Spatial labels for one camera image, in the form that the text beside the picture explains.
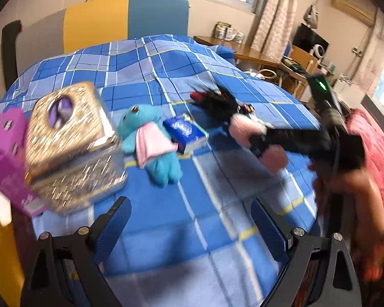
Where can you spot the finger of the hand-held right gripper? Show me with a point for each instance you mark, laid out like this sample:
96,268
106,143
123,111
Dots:
291,140

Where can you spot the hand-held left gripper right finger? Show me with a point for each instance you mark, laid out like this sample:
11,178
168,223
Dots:
268,227

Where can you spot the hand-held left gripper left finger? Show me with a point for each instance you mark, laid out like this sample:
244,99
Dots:
113,227

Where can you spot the pink towel roll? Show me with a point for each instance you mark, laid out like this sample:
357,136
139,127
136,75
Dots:
240,131

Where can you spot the blue plush toy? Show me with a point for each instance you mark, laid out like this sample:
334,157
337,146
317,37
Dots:
156,163

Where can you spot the red fuzzy sock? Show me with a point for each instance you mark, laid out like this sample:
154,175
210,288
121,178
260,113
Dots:
196,96

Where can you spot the blue tissue pack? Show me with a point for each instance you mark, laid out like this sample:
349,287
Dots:
185,132

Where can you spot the gold tin tray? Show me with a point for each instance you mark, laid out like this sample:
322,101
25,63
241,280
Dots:
1,262

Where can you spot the person's right forearm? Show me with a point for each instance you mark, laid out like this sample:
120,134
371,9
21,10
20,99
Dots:
355,195

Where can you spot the pink quilted cloth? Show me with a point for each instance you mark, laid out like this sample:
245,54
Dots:
377,153

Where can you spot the wooden chair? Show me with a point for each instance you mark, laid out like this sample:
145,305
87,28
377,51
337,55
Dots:
299,67

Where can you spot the blue plaid bed sheet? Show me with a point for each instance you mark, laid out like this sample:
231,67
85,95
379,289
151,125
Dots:
179,217

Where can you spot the white desk fan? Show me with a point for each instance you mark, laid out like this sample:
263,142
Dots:
317,53

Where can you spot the black monitor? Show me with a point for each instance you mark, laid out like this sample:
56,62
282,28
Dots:
308,40

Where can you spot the silver ornate tissue box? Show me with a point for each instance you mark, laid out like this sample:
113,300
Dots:
73,153

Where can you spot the wooden desk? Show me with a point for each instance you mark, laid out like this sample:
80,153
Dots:
243,52

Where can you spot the purple carton box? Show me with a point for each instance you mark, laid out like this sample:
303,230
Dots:
9,163

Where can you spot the cluster of small jars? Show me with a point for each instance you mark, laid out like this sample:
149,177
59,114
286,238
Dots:
228,32

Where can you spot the black rolled mat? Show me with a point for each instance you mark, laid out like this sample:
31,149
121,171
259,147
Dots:
10,51

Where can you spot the grey yellow blue headboard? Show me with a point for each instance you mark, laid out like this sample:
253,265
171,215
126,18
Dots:
96,22

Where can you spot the wall air conditioner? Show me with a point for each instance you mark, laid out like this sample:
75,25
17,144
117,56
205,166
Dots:
352,10

